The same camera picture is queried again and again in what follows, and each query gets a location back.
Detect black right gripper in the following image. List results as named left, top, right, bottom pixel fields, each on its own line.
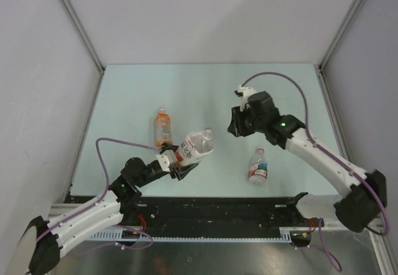
left=228, top=103, right=266, bottom=138

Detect white green fruit tea bottle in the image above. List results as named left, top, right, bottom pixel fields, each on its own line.
left=175, top=128, right=215, bottom=166

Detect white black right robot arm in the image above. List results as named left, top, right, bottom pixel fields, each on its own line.
left=228, top=86, right=387, bottom=233

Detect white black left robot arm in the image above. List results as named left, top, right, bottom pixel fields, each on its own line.
left=27, top=142, right=177, bottom=274

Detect orange label tea bottle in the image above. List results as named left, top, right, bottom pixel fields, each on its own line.
left=155, top=108, right=172, bottom=147

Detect clear red label water bottle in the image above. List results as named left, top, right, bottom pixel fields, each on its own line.
left=248, top=148, right=268, bottom=185

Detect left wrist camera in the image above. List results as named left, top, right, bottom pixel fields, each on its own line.
left=156, top=149, right=177, bottom=172

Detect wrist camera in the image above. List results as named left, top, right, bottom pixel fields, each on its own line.
left=156, top=149, right=177, bottom=172
left=234, top=86, right=257, bottom=111

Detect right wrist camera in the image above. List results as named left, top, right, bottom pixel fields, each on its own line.
left=234, top=86, right=257, bottom=111

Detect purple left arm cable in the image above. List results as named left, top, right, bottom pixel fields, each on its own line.
left=27, top=137, right=161, bottom=271

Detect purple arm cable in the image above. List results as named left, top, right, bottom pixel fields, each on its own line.
left=242, top=72, right=392, bottom=236
left=27, top=137, right=161, bottom=271

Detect slotted cable duct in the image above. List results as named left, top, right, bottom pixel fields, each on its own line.
left=76, top=228, right=312, bottom=243

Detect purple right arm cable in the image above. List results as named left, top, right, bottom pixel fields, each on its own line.
left=242, top=72, right=392, bottom=236

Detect aluminium frame post right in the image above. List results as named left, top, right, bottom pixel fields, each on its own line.
left=318, top=0, right=366, bottom=72

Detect aluminium frame post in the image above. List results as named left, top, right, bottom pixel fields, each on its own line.
left=318, top=0, right=366, bottom=72
left=58, top=0, right=104, bottom=72

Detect aluminium frame post left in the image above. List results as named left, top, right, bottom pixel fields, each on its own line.
left=58, top=0, right=104, bottom=72

